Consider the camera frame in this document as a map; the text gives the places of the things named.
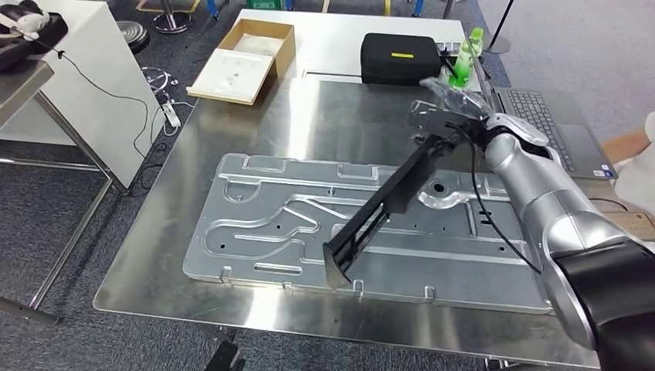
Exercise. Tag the person's right forearm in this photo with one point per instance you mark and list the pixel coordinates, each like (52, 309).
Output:
(627, 146)

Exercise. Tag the white power strip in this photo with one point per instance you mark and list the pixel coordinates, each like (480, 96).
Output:
(171, 115)

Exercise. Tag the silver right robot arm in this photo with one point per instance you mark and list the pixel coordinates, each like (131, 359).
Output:
(552, 205)

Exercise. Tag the black disc base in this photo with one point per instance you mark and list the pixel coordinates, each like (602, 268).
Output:
(133, 37)

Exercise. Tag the person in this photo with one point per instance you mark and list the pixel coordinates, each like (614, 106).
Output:
(639, 179)

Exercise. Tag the white foam tray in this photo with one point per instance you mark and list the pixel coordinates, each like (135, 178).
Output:
(230, 77)

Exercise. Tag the black pole stand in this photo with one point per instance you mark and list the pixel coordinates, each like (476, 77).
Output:
(499, 43)

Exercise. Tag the grey laptop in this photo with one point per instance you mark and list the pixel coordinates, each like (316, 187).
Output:
(558, 128)

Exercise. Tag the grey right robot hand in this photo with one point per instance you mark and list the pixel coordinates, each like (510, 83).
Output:
(455, 100)

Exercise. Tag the open cardboard box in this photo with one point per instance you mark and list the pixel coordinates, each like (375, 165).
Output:
(284, 43)

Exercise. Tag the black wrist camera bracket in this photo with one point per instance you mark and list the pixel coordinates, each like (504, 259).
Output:
(440, 128)

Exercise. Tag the white board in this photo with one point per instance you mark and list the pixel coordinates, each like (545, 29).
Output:
(102, 77)

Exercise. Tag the black and white headset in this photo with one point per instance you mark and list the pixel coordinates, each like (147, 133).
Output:
(25, 36)

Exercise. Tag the chrome stanchion post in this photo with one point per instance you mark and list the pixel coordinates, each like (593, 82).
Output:
(171, 20)

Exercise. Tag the brown flat case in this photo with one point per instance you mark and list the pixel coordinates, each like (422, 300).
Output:
(634, 225)

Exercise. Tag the steel table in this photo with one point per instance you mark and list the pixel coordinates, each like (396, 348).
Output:
(20, 87)

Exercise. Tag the grey stamped metal panel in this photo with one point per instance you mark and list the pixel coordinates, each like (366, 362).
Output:
(435, 266)

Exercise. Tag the steel workbench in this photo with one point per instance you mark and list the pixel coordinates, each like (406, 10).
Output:
(307, 118)

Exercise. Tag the black zip case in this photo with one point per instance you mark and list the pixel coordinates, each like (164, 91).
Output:
(399, 66)

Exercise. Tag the long black metal part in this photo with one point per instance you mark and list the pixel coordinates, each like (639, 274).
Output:
(378, 210)

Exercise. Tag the green plastic bottle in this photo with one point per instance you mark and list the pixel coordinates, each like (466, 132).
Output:
(468, 56)

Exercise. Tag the black robot foot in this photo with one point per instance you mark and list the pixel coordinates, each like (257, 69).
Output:
(222, 358)

